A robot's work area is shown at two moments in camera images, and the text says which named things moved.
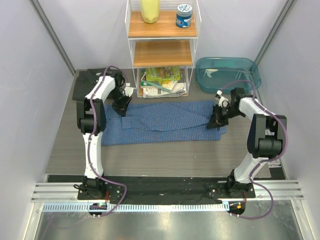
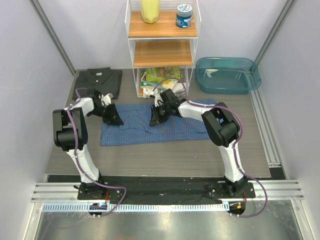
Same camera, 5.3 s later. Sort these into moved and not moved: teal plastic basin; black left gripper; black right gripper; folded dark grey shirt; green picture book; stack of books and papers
Moved: black right gripper; black left gripper
Not moved: green picture book; teal plastic basin; stack of books and papers; folded dark grey shirt
